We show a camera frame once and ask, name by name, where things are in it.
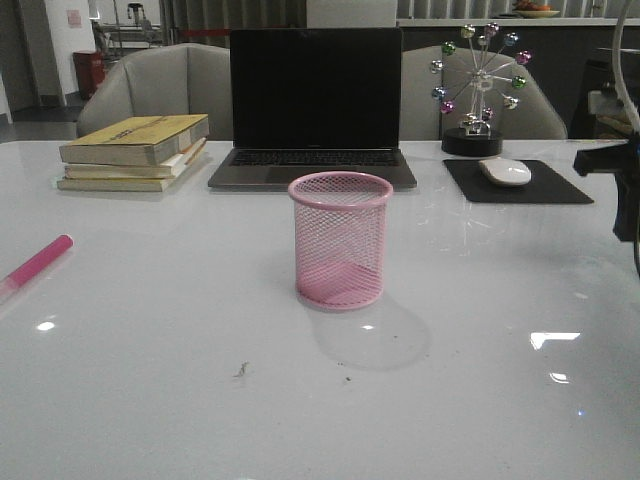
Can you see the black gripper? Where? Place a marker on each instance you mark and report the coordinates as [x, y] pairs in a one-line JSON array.
[[623, 162]]

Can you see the bottom pale book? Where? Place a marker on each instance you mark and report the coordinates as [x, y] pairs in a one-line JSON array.
[[120, 185]]

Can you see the grey open laptop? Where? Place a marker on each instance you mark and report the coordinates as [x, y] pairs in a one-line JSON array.
[[308, 100]]

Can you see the top yellow book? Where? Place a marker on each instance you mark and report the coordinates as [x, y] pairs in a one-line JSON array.
[[138, 141]]

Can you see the red trash bin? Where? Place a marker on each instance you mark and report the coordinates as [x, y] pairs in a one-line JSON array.
[[90, 72]]

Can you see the right grey armchair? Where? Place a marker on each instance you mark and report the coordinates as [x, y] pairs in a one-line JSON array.
[[534, 118]]

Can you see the black mouse pad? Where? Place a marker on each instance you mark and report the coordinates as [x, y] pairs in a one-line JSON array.
[[546, 186]]

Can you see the white computer mouse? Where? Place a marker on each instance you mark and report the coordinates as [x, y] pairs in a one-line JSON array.
[[505, 172]]

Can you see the grey armchair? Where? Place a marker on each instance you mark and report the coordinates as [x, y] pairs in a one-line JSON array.
[[185, 78], [534, 118]]

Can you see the pink mesh pen holder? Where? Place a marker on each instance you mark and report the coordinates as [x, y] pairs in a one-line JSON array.
[[339, 229]]

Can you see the pink highlighter pen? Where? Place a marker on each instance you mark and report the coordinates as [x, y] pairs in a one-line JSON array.
[[15, 280]]

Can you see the fruit bowl on counter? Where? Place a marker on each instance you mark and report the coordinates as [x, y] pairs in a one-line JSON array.
[[534, 9]]

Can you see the left grey armchair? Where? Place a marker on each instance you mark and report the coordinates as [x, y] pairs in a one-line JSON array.
[[185, 78]]

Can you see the middle cream book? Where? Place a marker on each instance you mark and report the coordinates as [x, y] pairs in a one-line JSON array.
[[169, 169]]

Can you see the ferris wheel desk ornament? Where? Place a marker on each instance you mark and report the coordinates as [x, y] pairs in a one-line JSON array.
[[478, 79]]

